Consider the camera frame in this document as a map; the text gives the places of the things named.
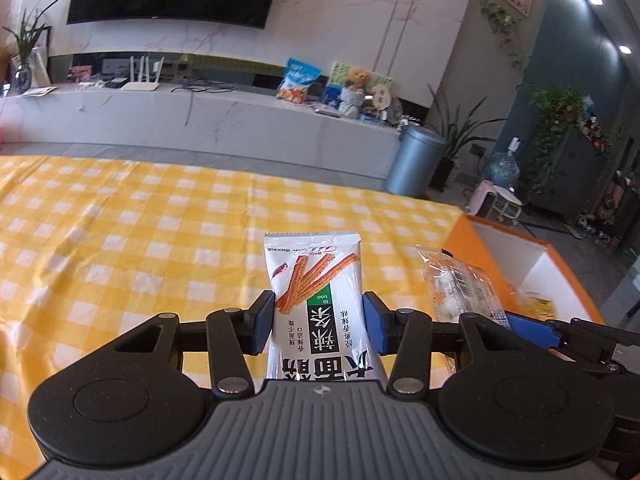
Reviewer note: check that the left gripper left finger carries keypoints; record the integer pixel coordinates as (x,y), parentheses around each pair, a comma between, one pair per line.
(231,335)

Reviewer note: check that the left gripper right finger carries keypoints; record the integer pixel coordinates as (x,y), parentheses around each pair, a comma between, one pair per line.
(407,335)

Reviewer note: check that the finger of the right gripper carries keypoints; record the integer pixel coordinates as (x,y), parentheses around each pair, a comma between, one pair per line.
(534,331)

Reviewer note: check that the yellow label peanut snack bag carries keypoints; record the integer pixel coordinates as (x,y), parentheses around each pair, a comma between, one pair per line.
(533,305)

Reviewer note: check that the clear white candy bag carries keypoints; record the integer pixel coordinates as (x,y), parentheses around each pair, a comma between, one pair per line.
(457,288)

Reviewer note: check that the white spicy strip packet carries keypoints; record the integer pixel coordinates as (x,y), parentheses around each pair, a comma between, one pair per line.
(318,331)

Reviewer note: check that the orange cardboard box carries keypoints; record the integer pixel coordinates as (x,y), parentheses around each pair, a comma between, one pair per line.
(516,262)

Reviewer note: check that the white stool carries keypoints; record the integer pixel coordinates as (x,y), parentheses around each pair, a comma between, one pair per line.
(490,201)

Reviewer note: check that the dark grey cabinet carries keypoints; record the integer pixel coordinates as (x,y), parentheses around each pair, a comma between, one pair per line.
(574,177)

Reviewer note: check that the yellow checkered tablecloth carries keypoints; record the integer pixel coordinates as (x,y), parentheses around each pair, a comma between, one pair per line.
(93,247)

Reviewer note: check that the water dispenser bottle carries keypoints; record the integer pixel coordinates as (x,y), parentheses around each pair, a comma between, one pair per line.
(502,168)

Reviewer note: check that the grey metal trash can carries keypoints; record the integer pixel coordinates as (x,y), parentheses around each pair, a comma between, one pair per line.
(419,153)

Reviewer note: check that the potted green floor plant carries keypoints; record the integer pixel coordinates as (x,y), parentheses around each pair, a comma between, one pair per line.
(457,130)

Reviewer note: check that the white marble tv console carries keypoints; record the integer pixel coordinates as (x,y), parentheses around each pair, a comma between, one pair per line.
(235,123)

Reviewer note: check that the hanging ivy plant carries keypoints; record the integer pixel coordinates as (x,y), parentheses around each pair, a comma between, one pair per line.
(558,109)

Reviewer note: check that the teddy bear toy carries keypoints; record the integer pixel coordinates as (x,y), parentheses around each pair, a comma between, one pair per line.
(353,92)

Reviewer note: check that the white wifi router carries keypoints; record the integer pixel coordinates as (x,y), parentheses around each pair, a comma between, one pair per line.
(142,75)

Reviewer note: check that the blue chips bag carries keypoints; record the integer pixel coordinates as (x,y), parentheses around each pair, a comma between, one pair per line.
(297,79)

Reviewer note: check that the green plant in vase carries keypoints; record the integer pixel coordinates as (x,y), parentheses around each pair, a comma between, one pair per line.
(26,35)

